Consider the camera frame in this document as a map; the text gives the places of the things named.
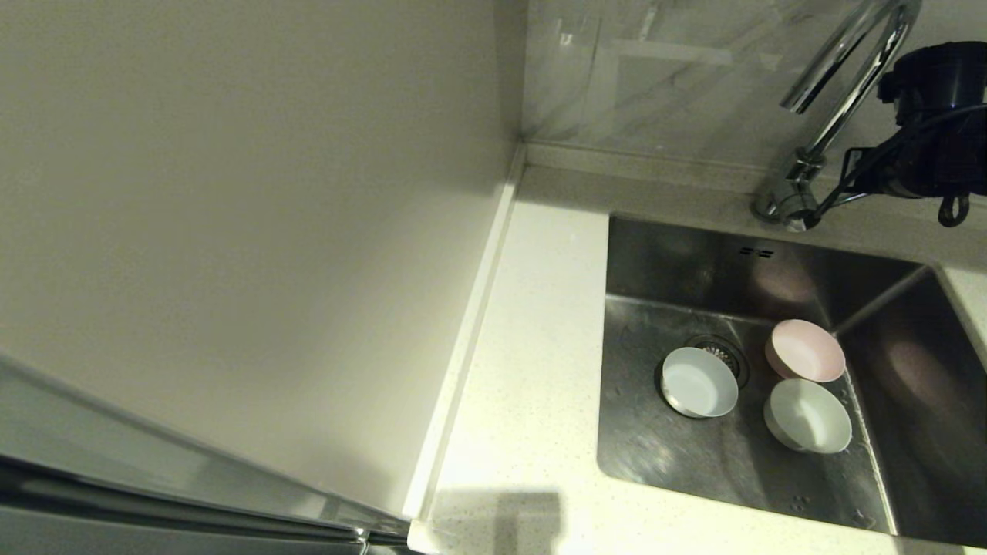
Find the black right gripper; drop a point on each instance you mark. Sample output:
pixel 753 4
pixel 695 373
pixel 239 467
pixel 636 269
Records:
pixel 937 166

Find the pink bowl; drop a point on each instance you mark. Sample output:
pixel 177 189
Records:
pixel 806 351

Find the white bowl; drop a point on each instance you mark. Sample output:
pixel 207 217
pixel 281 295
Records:
pixel 808 416

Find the light blue bowl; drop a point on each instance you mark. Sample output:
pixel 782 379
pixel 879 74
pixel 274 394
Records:
pixel 698 384

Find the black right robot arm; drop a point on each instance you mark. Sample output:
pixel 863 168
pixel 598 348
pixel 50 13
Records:
pixel 941 81

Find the metal sink drain strainer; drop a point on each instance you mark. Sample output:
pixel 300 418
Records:
pixel 729 354

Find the stainless steel sink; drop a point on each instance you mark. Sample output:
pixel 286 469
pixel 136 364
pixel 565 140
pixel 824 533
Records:
pixel 694 462

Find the chrome gooseneck faucet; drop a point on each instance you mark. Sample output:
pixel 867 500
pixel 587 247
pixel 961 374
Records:
pixel 794 196

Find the stainless steel refrigerator door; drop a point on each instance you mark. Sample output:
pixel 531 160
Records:
pixel 77 501

